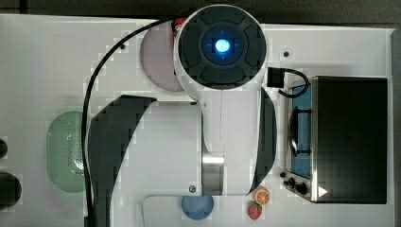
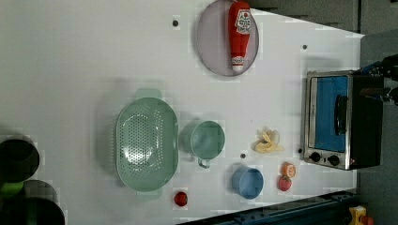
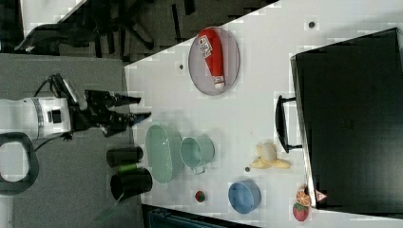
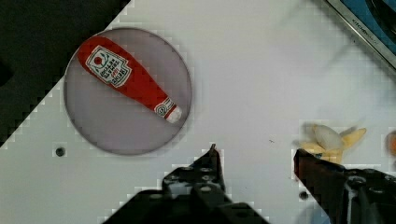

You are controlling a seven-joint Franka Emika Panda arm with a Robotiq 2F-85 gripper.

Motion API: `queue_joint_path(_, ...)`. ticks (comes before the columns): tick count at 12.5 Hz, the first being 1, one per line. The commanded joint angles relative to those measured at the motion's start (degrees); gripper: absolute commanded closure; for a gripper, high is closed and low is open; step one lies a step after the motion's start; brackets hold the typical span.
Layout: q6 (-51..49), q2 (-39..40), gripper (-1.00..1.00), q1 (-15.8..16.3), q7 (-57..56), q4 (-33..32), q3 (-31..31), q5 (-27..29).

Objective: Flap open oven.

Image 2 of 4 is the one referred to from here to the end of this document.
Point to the orange toy fruit slice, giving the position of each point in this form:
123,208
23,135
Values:
289,170

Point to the silver black toaster oven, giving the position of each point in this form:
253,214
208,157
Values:
342,125

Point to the red toy tomato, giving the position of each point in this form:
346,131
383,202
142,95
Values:
181,199

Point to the grey round plate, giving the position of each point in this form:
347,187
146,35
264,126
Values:
212,40

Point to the blue cup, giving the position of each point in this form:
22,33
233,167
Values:
247,182

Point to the red ketchup bottle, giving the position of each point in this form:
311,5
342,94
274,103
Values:
239,25

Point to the green oval colander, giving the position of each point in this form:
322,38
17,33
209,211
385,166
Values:
146,142

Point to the green cup with handle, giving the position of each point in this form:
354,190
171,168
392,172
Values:
204,140

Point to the yellow banana peel toy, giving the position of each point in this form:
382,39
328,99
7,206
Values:
268,142

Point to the red toy strawberry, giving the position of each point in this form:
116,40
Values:
284,183

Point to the yellow red emergency button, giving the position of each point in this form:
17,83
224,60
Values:
359,216

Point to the blue metal table frame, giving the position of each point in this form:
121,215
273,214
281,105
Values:
328,209

